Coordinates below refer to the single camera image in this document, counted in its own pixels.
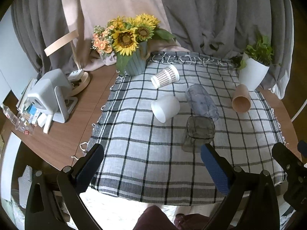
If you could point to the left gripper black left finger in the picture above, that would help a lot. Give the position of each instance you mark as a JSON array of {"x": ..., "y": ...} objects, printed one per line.
[{"x": 73, "y": 181}]

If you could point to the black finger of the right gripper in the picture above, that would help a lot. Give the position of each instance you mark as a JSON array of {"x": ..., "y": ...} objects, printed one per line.
[
  {"x": 302, "y": 148},
  {"x": 286, "y": 159}
]

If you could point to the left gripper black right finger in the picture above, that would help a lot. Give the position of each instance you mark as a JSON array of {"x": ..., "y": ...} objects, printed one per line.
[{"x": 230, "y": 181}]

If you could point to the smoky grey glass cup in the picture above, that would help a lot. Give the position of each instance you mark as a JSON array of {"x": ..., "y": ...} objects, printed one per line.
[{"x": 199, "y": 131}]

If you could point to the pink plastic cup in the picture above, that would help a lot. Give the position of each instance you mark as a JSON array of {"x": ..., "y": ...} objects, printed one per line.
[{"x": 241, "y": 101}]

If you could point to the clear blue plastic cup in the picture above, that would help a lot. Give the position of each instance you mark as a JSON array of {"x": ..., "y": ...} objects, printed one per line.
[{"x": 201, "y": 103}]

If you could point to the plain white cup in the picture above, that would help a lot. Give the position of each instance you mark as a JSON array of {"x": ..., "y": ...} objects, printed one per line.
[{"x": 165, "y": 108}]

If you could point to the patterned white paper cup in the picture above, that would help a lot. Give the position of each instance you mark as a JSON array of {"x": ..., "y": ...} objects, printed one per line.
[{"x": 165, "y": 77}]

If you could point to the white plant pot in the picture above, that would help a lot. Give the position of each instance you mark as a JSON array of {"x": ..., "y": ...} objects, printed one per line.
[{"x": 253, "y": 73}]

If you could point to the white desktop device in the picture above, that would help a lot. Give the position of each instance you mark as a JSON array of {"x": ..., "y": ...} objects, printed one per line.
[{"x": 51, "y": 95}]

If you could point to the round wooden tray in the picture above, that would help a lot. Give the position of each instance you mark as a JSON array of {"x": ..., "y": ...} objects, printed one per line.
[{"x": 79, "y": 80}]

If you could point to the checkered white black tablecloth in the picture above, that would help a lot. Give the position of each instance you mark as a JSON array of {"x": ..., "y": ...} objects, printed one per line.
[{"x": 144, "y": 160}]

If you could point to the green leafy plant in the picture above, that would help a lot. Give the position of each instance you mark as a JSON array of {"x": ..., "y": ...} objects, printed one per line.
[{"x": 261, "y": 52}]

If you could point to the teal ribbed flower vase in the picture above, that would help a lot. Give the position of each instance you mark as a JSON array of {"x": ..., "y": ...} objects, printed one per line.
[{"x": 137, "y": 64}]

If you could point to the wooden chair backrest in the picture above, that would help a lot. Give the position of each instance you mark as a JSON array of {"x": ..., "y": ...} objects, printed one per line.
[{"x": 56, "y": 45}]

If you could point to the grey curtain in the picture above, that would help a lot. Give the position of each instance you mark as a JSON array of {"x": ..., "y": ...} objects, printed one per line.
[{"x": 218, "y": 28}]

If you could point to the sunflower bouquet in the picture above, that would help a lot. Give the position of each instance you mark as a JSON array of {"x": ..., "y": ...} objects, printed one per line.
[{"x": 122, "y": 35}]

